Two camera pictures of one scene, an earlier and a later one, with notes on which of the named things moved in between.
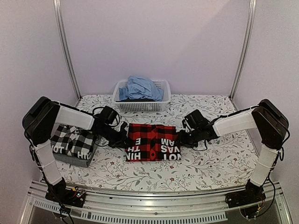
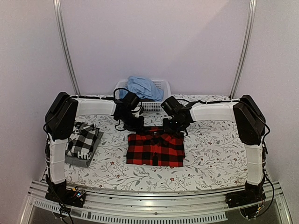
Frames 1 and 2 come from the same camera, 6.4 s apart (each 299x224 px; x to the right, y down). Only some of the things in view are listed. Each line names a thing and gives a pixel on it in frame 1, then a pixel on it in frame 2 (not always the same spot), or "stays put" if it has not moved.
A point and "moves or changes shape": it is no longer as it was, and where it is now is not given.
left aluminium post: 59,17 stays put
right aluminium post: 251,16 stays put
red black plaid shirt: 152,142 moves or changes shape
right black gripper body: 191,140 → 174,126
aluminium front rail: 210,206 stays put
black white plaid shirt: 72,142 stays put
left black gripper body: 115,139 → 131,123
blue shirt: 140,87 stays put
